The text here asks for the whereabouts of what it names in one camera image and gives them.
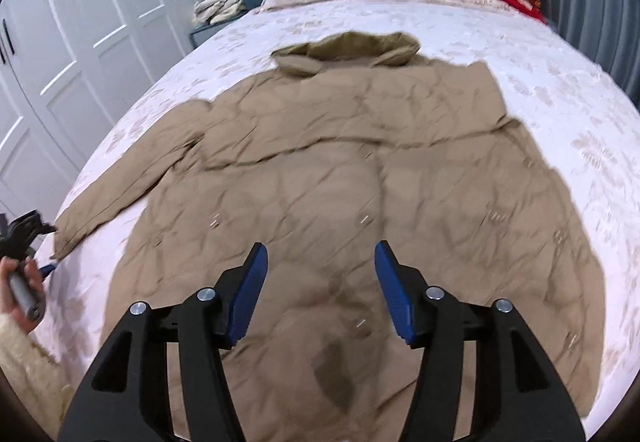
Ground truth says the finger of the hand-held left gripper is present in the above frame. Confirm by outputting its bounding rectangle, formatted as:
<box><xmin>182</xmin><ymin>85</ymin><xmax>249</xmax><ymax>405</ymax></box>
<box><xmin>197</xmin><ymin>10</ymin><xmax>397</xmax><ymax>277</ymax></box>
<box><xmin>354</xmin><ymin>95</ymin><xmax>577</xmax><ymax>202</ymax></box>
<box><xmin>0</xmin><ymin>209</ymin><xmax>57</xmax><ymax>264</ymax></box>

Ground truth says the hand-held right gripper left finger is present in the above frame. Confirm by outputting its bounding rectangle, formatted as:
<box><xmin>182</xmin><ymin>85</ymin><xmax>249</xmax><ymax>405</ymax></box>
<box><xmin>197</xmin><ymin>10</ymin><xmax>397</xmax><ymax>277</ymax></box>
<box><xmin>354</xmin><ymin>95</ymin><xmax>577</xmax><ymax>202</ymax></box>
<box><xmin>57</xmin><ymin>242</ymin><xmax>269</xmax><ymax>442</ymax></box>

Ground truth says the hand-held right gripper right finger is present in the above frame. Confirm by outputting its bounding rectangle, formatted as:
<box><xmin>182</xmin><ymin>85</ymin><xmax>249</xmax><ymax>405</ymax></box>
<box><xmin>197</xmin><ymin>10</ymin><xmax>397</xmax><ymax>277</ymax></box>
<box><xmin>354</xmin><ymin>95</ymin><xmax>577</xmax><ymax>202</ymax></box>
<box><xmin>374</xmin><ymin>240</ymin><xmax>586</xmax><ymax>442</ymax></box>

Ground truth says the tan quilted coat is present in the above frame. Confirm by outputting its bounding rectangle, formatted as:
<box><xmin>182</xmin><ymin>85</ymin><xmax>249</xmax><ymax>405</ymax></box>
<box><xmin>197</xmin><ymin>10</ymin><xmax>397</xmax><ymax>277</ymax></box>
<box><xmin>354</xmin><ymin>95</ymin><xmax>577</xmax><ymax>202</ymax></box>
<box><xmin>52</xmin><ymin>31</ymin><xmax>608</xmax><ymax>442</ymax></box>

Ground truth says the person's left forearm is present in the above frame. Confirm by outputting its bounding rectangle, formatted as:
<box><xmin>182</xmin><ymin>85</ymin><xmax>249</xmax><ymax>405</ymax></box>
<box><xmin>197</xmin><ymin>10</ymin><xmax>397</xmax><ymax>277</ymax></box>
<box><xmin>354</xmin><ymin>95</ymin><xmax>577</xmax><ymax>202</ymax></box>
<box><xmin>0</xmin><ymin>311</ymin><xmax>77</xmax><ymax>439</ymax></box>

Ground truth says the person's left hand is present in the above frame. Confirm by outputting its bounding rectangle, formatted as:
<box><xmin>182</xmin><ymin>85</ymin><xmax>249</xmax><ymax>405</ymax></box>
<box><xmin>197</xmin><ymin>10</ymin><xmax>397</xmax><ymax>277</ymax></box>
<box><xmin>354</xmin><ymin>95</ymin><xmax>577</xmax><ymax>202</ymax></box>
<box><xmin>0</xmin><ymin>256</ymin><xmax>48</xmax><ymax>338</ymax></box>

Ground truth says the white wardrobe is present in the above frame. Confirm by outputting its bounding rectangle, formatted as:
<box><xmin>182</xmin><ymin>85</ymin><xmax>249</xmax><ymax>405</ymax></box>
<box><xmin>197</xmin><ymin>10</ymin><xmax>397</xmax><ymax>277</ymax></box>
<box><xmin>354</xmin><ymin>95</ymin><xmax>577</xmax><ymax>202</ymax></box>
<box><xmin>0</xmin><ymin>0</ymin><xmax>207</xmax><ymax>225</ymax></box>

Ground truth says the blue nightstand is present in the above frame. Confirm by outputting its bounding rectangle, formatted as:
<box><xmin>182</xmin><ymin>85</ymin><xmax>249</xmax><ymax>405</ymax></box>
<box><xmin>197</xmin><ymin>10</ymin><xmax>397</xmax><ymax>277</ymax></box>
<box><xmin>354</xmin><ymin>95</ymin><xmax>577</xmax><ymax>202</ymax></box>
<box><xmin>188</xmin><ymin>9</ymin><xmax>249</xmax><ymax>56</ymax></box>

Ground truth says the white floral bedspread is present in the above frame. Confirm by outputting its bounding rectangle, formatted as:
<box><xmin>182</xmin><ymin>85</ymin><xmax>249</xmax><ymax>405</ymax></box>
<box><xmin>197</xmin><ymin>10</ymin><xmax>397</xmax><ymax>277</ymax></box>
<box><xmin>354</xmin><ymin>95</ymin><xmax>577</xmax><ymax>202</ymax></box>
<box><xmin>32</xmin><ymin>0</ymin><xmax>640</xmax><ymax>428</ymax></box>

